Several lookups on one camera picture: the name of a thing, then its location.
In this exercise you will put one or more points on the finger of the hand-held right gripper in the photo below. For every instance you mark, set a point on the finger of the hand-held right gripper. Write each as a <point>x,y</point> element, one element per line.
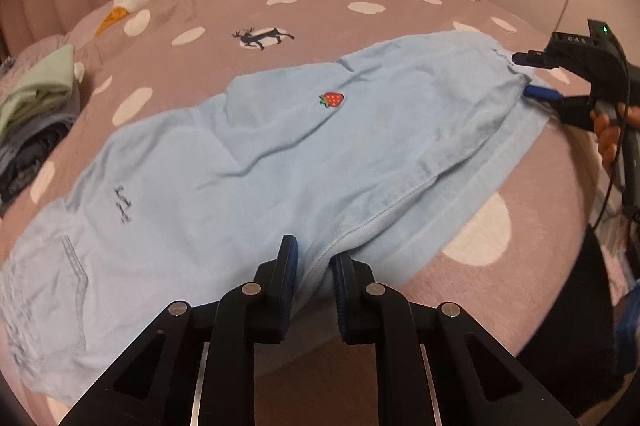
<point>542,93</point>
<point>532,57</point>

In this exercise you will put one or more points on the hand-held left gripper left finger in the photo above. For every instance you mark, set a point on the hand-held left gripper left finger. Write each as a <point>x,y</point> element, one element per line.
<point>289,276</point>

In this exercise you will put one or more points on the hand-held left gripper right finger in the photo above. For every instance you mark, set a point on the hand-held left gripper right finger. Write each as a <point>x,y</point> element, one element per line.
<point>342,286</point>

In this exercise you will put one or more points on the light blue denim pants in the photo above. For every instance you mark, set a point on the light blue denim pants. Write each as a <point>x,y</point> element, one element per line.
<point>250,155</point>

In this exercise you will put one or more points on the person's right hand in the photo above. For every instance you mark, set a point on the person's right hand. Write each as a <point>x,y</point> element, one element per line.
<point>607,140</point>

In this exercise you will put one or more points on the person's black trouser leg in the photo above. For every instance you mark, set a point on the person's black trouser leg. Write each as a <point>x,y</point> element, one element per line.
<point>565,331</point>

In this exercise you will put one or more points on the folded dark jeans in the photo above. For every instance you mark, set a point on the folded dark jeans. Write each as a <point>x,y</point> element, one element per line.
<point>25,178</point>

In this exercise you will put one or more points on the folded blue jeans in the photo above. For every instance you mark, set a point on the folded blue jeans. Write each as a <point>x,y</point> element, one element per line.
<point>35,130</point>

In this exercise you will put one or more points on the folded green garment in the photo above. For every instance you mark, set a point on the folded green garment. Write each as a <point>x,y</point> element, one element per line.
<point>40,80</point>

